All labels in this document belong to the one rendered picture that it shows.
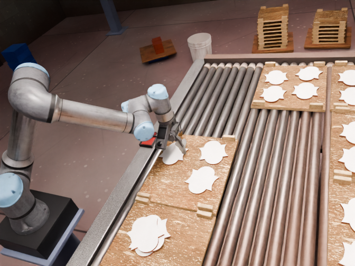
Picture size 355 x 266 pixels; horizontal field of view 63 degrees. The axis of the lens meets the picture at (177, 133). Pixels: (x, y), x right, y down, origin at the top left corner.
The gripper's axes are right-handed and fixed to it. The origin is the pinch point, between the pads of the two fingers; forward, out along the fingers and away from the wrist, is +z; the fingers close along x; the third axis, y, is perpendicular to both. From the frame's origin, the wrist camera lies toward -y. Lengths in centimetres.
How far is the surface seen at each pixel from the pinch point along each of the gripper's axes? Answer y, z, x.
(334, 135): 23, 1, -67
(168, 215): -31.4, 0.5, -10.8
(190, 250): -42.5, 0.5, -23.9
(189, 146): 6.0, 0.6, -5.7
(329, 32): 280, 74, -68
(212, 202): -21.9, 0.5, -25.5
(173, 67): 236, 95, 121
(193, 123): 24.4, 2.5, -1.1
